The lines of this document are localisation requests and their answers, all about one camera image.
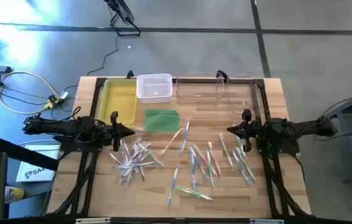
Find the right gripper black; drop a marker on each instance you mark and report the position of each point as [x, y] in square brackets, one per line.
[247, 124]

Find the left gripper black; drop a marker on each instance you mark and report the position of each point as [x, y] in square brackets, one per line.
[114, 137]

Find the green cloth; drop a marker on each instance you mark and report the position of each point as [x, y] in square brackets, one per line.
[162, 121]

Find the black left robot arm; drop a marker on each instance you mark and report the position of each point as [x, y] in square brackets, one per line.
[64, 127]

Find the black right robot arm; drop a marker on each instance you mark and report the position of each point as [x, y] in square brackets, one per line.
[294, 129]

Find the clear plastic bin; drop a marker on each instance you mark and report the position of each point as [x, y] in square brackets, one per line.
[201, 93]
[241, 99]

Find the yellow plastic tray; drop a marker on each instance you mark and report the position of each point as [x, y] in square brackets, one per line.
[118, 101]

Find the white perforated plastic basket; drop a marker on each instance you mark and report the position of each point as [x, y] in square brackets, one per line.
[154, 88]

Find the black clamp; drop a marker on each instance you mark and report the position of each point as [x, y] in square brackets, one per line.
[221, 75]
[129, 74]

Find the white adapter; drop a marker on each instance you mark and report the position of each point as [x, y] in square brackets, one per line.
[64, 95]

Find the yellow plug connector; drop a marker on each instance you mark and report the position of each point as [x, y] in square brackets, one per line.
[51, 104]

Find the white printed cardboard box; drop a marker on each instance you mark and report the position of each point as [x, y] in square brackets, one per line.
[37, 165]

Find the black diagonal beam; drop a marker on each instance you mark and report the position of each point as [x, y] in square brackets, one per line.
[26, 154]

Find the blue metal table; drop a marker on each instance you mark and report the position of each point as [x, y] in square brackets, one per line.
[350, 102]

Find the black floor fan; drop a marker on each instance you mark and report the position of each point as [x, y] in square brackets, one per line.
[121, 11]

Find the yellow white can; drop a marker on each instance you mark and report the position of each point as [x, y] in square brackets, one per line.
[14, 194]

